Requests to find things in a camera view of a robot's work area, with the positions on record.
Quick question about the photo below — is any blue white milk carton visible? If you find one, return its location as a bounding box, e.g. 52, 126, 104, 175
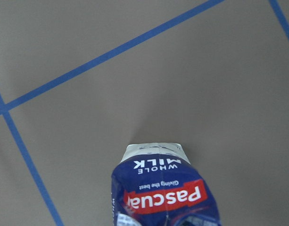
111, 143, 221, 226

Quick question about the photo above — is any brown paper table cover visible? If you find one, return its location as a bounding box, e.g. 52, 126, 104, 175
0, 0, 289, 226

